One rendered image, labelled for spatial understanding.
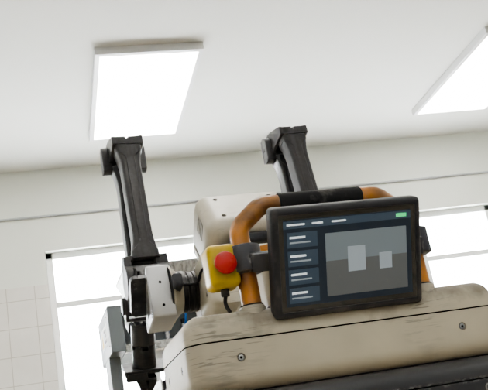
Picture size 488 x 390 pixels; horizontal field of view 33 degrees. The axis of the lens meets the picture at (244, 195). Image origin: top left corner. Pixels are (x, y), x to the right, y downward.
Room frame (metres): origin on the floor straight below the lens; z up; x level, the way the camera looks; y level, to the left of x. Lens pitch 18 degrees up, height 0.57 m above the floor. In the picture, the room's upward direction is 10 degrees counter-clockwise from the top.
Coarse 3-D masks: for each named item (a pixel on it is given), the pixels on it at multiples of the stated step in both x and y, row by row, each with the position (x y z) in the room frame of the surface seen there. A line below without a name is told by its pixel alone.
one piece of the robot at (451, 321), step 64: (320, 192) 1.34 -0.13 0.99; (384, 192) 1.37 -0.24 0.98; (192, 320) 1.26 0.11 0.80; (256, 320) 1.28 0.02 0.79; (320, 320) 1.31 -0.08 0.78; (384, 320) 1.34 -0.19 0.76; (448, 320) 1.38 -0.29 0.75; (192, 384) 1.26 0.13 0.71; (256, 384) 1.28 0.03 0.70; (320, 384) 1.31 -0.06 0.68; (384, 384) 1.33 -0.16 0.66; (448, 384) 1.37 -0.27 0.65
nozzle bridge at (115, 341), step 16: (112, 320) 2.77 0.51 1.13; (176, 320) 2.92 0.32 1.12; (112, 336) 2.77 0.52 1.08; (128, 336) 2.87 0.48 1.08; (160, 336) 2.91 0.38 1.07; (112, 352) 2.77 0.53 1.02; (128, 352) 2.82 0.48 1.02; (160, 352) 2.95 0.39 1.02; (112, 368) 2.87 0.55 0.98; (112, 384) 2.87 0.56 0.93
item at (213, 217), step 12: (264, 192) 1.79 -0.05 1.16; (204, 204) 1.73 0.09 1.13; (216, 204) 1.72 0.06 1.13; (228, 204) 1.73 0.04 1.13; (240, 204) 1.73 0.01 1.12; (204, 216) 1.70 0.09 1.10; (216, 216) 1.69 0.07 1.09; (228, 216) 1.69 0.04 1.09; (264, 216) 1.71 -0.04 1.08; (204, 228) 1.69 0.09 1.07; (216, 228) 1.67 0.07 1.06; (228, 228) 1.68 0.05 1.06; (252, 228) 1.70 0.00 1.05; (264, 228) 1.71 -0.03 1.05; (204, 240) 1.71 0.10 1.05; (216, 240) 1.69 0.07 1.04; (228, 240) 1.70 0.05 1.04
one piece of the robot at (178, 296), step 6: (168, 270) 1.66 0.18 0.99; (174, 276) 1.63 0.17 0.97; (180, 276) 1.64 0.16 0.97; (174, 282) 1.63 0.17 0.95; (180, 282) 1.64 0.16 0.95; (174, 288) 1.64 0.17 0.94; (180, 288) 1.65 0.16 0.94; (174, 294) 1.65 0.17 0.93; (180, 294) 1.67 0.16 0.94; (174, 300) 1.65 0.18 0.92; (180, 300) 1.67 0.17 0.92; (180, 306) 1.68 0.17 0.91; (180, 312) 1.70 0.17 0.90
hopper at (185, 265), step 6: (192, 258) 2.89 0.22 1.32; (174, 264) 2.87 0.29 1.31; (180, 264) 2.88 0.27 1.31; (186, 264) 2.89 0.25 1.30; (192, 264) 2.89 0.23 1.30; (174, 270) 2.88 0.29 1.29; (180, 270) 2.89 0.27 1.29; (186, 270) 2.89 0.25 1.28; (192, 270) 2.90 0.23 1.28; (120, 276) 2.93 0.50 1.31; (120, 282) 2.98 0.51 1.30; (120, 288) 3.03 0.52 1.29
